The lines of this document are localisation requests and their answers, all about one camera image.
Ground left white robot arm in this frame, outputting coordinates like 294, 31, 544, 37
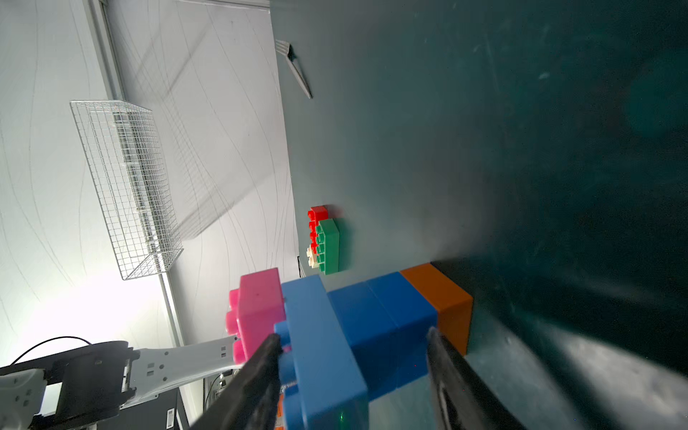
1, 337, 243, 429

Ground red long lego brick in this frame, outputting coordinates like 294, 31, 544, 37
307, 206, 330, 251

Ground pink lego brick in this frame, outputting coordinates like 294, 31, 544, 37
226, 268, 286, 365

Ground orange lego brick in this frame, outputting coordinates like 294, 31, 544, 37
401, 263, 474, 356

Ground silver metal fork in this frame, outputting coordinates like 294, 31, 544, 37
275, 39, 313, 100

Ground white wire basket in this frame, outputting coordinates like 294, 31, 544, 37
70, 100, 183, 281

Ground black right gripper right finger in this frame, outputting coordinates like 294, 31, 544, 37
426, 327, 524, 429

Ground green long lego brick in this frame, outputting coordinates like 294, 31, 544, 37
316, 219, 340, 275

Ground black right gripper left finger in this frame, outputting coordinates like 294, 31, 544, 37
192, 334, 282, 430

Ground light blue long lego brick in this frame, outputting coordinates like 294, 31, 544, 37
274, 275, 369, 429

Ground dark blue lego brick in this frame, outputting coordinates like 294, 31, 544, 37
328, 282, 400, 401
367, 272, 438, 388

